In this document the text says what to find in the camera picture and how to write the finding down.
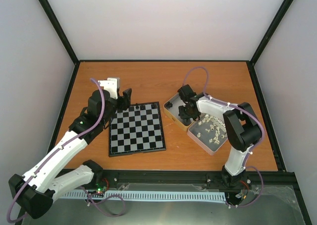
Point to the light blue cable duct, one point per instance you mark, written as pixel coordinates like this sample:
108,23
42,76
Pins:
162,196

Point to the black chess piece in tin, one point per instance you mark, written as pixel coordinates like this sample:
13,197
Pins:
169,105

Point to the black white chess board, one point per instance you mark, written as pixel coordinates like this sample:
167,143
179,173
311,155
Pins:
136,131

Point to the black frame post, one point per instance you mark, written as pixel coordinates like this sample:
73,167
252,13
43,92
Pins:
59,30
271,30

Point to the black frame post right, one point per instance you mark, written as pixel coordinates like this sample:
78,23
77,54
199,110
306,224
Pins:
271,30

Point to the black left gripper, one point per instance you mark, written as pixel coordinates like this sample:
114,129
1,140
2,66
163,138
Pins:
125,100

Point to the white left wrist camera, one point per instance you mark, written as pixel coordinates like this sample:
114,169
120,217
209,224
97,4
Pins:
112,85

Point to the silver tin lid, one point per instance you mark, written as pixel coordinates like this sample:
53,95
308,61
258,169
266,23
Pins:
213,132

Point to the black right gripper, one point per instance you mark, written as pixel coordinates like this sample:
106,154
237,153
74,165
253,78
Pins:
184,116

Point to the black frame post left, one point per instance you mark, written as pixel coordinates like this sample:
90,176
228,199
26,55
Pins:
59,30

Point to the gold metal tin box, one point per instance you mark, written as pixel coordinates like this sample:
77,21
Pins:
171,109

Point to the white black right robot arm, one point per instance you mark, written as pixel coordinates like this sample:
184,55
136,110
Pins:
244,130

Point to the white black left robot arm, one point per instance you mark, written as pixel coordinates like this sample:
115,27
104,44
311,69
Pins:
36,190

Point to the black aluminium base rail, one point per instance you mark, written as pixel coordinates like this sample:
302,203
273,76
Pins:
207,179

